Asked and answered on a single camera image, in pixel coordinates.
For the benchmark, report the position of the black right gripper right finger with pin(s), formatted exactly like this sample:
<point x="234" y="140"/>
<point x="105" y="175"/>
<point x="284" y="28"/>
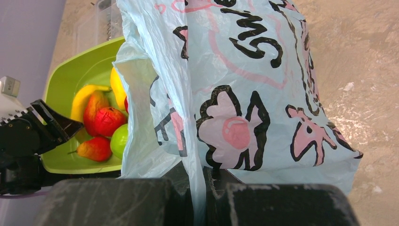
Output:
<point x="233" y="203"/>

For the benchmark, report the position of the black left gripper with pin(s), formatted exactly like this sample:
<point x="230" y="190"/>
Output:
<point x="23" y="140"/>

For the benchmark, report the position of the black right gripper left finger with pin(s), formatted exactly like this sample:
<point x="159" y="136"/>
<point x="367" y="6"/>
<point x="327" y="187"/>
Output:
<point x="164" y="201"/>

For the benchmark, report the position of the red orange fake pear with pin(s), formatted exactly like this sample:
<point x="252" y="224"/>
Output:
<point x="96" y="149"/>

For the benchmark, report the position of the yellow fake banana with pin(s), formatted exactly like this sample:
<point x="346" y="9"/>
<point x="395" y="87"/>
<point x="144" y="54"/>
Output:
<point x="81" y="98"/>

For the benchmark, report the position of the red orange fake fruit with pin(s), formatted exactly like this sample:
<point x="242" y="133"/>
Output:
<point x="97" y="101"/>

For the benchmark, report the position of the red fake pomegranate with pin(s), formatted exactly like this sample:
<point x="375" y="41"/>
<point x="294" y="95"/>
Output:
<point x="107" y="120"/>

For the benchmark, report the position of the green fake apple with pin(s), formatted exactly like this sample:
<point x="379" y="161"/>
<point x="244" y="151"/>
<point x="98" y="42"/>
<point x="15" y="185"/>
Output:
<point x="119" y="141"/>

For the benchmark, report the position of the red fake apple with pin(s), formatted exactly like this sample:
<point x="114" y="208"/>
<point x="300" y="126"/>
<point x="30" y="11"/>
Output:
<point x="126" y="105"/>

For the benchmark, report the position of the blue printed plastic bag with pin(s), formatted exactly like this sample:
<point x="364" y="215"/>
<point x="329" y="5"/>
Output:
<point x="226" y="84"/>

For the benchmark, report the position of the yellow fake mango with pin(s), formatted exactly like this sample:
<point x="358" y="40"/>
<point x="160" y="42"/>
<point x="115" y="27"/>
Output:
<point x="118" y="89"/>

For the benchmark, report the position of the lime green plastic tray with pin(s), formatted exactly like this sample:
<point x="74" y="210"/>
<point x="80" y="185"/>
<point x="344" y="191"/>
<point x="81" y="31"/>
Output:
<point x="67" y="92"/>

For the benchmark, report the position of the clear plastic screw box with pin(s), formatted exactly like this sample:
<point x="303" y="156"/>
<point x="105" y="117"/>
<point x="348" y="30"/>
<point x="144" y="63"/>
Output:
<point x="100" y="24"/>

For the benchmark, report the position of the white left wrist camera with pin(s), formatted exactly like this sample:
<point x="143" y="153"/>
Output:
<point x="10" y="107"/>

